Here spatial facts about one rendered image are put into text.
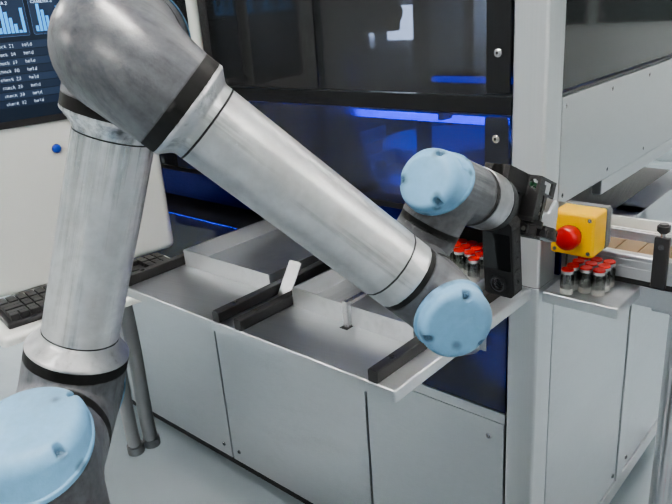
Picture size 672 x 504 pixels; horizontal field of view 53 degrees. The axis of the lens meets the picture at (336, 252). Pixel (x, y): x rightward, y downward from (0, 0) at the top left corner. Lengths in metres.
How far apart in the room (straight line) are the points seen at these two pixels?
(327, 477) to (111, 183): 1.28
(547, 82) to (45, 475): 0.88
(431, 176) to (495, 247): 0.20
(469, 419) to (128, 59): 1.07
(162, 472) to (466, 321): 1.79
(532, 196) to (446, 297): 0.33
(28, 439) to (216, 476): 1.59
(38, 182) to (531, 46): 1.09
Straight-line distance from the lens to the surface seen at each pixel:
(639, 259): 1.26
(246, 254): 1.46
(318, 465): 1.87
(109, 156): 0.72
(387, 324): 1.06
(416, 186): 0.76
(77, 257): 0.76
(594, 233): 1.15
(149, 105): 0.57
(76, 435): 0.71
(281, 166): 0.59
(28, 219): 1.67
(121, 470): 2.41
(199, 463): 2.35
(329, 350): 1.04
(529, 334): 1.27
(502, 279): 0.93
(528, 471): 1.43
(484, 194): 0.79
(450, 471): 1.55
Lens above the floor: 1.38
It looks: 20 degrees down
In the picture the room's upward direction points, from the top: 4 degrees counter-clockwise
